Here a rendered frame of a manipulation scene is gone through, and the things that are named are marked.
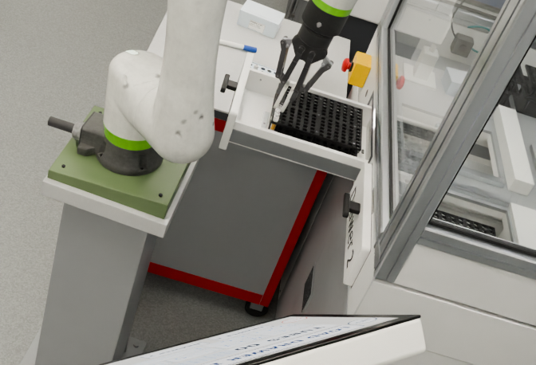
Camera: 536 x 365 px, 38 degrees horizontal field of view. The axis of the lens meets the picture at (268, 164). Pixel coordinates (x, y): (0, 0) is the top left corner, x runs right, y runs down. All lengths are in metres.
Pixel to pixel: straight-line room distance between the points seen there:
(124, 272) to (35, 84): 1.58
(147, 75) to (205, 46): 0.23
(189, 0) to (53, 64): 2.14
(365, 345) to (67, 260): 1.04
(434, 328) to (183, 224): 1.00
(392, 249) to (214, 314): 1.23
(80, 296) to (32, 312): 0.49
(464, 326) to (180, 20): 0.78
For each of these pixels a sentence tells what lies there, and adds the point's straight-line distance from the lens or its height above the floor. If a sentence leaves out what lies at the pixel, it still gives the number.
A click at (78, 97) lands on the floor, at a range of 3.29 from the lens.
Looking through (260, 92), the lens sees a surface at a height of 0.84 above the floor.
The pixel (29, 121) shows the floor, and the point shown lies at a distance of 3.12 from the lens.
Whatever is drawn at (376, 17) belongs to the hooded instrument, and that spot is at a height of 0.82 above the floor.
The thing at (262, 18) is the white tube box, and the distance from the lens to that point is 2.44.
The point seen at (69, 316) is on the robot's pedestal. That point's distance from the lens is 2.06.
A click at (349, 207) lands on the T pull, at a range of 1.66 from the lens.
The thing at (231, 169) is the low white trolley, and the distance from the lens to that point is 2.18.
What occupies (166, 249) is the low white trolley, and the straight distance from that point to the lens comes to 2.43.
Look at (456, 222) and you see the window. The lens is 1.42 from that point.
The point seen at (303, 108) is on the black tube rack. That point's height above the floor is 0.90.
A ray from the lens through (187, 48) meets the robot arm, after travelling 1.40.
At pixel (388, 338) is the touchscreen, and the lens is 1.04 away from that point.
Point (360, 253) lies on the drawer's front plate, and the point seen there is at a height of 0.92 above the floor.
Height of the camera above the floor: 1.91
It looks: 37 degrees down
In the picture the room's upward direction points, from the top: 21 degrees clockwise
